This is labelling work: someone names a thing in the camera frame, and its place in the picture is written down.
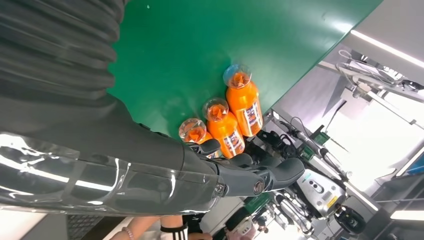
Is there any white ceiling light strip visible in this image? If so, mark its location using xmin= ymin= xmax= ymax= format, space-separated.
xmin=349 ymin=29 xmax=424 ymax=69

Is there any black keyboard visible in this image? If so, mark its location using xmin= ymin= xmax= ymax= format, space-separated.
xmin=66 ymin=214 xmax=106 ymax=240

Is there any ribbed grey right arm sleeve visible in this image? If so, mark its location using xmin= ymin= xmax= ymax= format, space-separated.
xmin=0 ymin=0 xmax=129 ymax=104

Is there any person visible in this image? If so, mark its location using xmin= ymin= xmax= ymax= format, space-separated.
xmin=109 ymin=215 xmax=214 ymax=240

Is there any metal rack with cables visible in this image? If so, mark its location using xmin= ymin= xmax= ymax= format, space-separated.
xmin=317 ymin=48 xmax=424 ymax=102

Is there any silver and black background robot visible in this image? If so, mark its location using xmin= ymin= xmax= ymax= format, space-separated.
xmin=254 ymin=110 xmax=369 ymax=237

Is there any small orange bottle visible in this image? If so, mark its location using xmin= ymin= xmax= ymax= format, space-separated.
xmin=222 ymin=63 xmax=265 ymax=138
xmin=178 ymin=117 xmax=222 ymax=160
xmin=202 ymin=97 xmax=247 ymax=160

